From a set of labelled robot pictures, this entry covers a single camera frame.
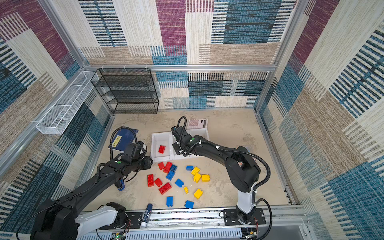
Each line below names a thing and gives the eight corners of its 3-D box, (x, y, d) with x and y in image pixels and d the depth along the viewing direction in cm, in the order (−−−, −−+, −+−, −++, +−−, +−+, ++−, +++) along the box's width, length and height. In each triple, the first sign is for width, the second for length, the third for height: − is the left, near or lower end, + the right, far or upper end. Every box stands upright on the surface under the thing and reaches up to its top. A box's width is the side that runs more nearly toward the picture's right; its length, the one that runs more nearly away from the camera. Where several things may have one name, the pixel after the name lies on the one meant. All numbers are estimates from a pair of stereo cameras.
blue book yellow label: (108, 150, 102) (106, 148, 100) (116, 130, 113) (115, 128, 110) (133, 150, 102) (132, 148, 100) (139, 130, 113) (138, 128, 110)
